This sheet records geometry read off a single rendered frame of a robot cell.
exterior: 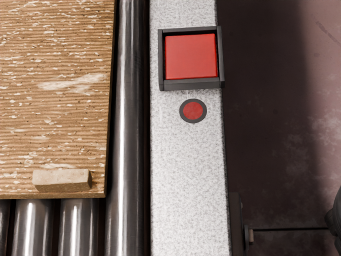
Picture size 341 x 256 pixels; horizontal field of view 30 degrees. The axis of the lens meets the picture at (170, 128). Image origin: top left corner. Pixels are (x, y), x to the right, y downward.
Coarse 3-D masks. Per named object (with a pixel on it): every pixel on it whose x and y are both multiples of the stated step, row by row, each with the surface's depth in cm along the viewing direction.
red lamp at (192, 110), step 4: (188, 104) 73; (192, 104) 73; (196, 104) 73; (184, 108) 73; (188, 108) 72; (192, 108) 72; (196, 108) 72; (200, 108) 72; (184, 112) 72; (188, 112) 72; (192, 112) 72; (196, 112) 72; (200, 112) 72; (188, 116) 72; (192, 116) 72; (196, 116) 72
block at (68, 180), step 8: (32, 176) 65; (40, 176) 65; (48, 176) 65; (56, 176) 65; (64, 176) 65; (72, 176) 65; (80, 176) 65; (88, 176) 65; (40, 184) 65; (48, 184) 65; (56, 184) 65; (64, 184) 65; (72, 184) 65; (80, 184) 65; (88, 184) 66
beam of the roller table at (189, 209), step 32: (160, 0) 79; (192, 0) 79; (160, 96) 74; (192, 96) 73; (160, 128) 72; (192, 128) 71; (224, 128) 72; (160, 160) 70; (192, 160) 70; (224, 160) 70; (160, 192) 68; (192, 192) 68; (224, 192) 68; (160, 224) 67; (192, 224) 67; (224, 224) 66
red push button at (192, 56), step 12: (168, 36) 75; (180, 36) 75; (192, 36) 75; (204, 36) 75; (168, 48) 75; (180, 48) 74; (192, 48) 74; (204, 48) 74; (168, 60) 74; (180, 60) 74; (192, 60) 74; (204, 60) 74; (216, 60) 74; (168, 72) 73; (180, 72) 73; (192, 72) 73; (204, 72) 73; (216, 72) 73
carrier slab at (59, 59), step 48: (0, 0) 78; (48, 0) 78; (96, 0) 77; (0, 48) 75; (48, 48) 75; (96, 48) 74; (0, 96) 73; (48, 96) 72; (96, 96) 72; (0, 144) 70; (48, 144) 70; (96, 144) 69; (0, 192) 67; (48, 192) 67; (96, 192) 67
